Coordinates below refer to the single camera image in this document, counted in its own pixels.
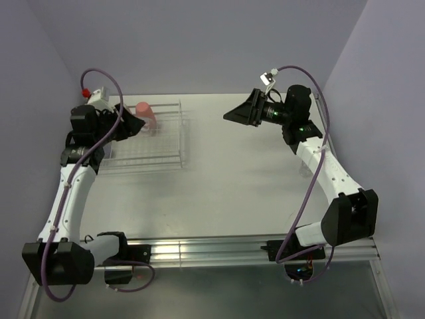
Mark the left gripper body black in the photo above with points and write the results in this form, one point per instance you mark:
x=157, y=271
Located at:
x=107, y=120

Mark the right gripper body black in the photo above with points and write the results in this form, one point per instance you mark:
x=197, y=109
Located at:
x=275, y=113

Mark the red plastic cup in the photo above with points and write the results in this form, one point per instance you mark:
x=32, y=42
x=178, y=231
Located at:
x=144, y=112

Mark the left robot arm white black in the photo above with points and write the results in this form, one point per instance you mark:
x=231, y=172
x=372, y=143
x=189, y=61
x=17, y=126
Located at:
x=58, y=257

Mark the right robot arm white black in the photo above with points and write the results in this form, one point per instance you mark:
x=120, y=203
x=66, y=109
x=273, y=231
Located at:
x=352, y=211

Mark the clear acrylic dish rack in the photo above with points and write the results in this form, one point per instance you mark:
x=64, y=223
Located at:
x=155, y=149

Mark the clear glass far right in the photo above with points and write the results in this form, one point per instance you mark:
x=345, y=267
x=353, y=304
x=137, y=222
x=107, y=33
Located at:
x=304, y=170

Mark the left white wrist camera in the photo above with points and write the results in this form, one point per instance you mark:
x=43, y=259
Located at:
x=100, y=99

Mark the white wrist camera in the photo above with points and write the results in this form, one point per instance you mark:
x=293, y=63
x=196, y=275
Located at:
x=100, y=99
x=268, y=79

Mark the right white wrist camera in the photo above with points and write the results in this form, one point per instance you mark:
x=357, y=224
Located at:
x=268, y=79

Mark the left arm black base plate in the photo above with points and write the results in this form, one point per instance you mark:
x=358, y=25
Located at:
x=132, y=255

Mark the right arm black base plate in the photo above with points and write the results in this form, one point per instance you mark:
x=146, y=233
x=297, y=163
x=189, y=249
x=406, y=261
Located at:
x=293, y=247

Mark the aluminium mounting rail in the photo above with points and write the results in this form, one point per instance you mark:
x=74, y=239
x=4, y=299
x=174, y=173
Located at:
x=190, y=230

